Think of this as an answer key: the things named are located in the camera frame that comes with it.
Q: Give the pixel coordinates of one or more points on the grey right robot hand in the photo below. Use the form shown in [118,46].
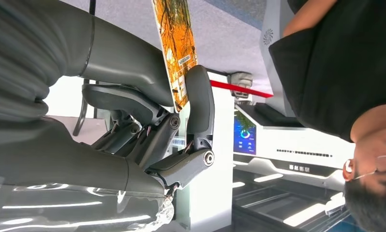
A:
[84,160]

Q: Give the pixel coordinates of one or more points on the clear plastic hand wrap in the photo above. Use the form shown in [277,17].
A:
[68,211]

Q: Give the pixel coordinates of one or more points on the person in black shirt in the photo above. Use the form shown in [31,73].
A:
[340,64]

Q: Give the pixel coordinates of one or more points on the white machine with blue screen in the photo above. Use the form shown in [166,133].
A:
[292,147]

